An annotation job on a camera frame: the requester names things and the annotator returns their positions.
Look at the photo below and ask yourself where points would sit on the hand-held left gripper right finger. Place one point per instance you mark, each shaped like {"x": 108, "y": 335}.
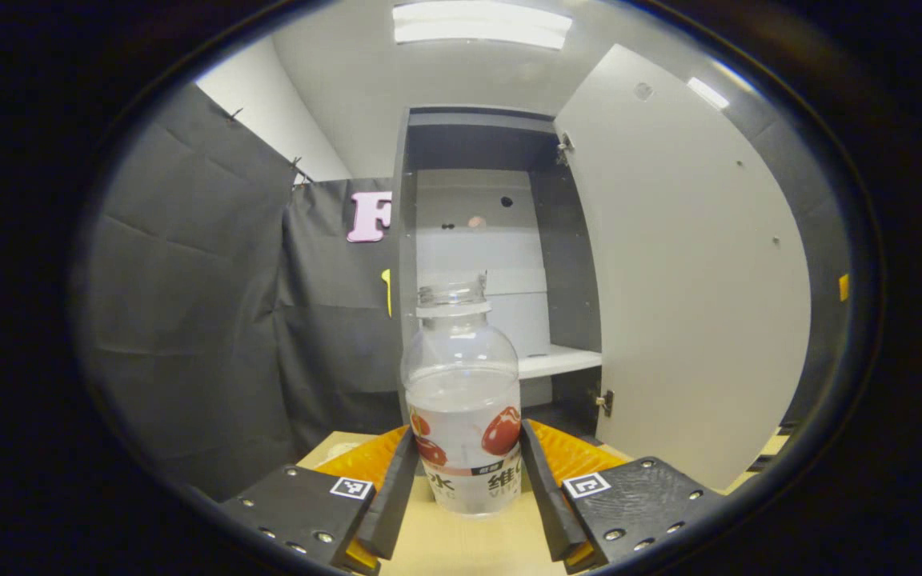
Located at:
{"x": 637, "y": 504}

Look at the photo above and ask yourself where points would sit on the clear plastic bottle red label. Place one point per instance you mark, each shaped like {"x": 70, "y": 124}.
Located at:
{"x": 461, "y": 400}

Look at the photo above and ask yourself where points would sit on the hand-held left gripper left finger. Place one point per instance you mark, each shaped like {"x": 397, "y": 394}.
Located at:
{"x": 301, "y": 508}

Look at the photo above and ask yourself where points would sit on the black backdrop cloth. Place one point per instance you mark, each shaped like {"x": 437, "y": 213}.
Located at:
{"x": 189, "y": 320}

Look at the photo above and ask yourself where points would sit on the white cabinet shelf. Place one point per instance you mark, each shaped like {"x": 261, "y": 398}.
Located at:
{"x": 557, "y": 360}

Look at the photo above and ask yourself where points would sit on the grey cabinet door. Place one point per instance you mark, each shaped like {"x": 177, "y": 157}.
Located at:
{"x": 693, "y": 280}

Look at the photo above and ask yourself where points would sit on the metal door hinge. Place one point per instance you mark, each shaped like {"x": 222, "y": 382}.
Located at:
{"x": 563, "y": 149}
{"x": 605, "y": 402}

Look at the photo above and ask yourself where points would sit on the small ceiling light panel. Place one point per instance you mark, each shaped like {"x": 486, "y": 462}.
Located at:
{"x": 707, "y": 93}

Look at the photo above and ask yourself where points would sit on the dark grey cabinet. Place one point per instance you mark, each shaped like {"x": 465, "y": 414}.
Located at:
{"x": 565, "y": 264}

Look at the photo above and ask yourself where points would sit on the large ceiling light panel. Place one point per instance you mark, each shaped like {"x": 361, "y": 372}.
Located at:
{"x": 481, "y": 24}

